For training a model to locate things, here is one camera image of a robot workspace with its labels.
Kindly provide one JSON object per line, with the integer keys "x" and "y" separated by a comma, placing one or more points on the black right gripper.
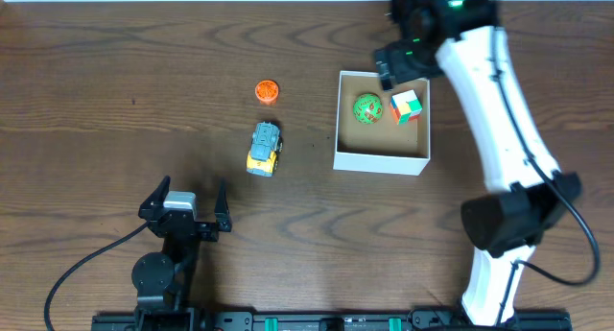
{"x": 400, "y": 53}

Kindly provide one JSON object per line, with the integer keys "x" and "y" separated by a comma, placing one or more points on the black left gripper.
{"x": 190, "y": 228}

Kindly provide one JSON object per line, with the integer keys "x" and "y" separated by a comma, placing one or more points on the green numbered ball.
{"x": 368, "y": 108}

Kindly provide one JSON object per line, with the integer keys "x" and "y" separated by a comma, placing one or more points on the yellow grey toy truck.
{"x": 265, "y": 147}

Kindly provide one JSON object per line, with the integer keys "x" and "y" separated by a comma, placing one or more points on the orange round toy disc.
{"x": 267, "y": 92}

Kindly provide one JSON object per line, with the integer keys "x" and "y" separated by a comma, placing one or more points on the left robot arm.
{"x": 163, "y": 278}

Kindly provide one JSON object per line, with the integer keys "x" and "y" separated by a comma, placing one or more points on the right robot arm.
{"x": 527, "y": 193}

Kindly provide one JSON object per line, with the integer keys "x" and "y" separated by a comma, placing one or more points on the multicolour puzzle cube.
{"x": 405, "y": 107}

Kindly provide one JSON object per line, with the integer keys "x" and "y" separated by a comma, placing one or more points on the white cardboard box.
{"x": 383, "y": 147}

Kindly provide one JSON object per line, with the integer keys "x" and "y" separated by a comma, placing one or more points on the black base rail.
{"x": 416, "y": 320}

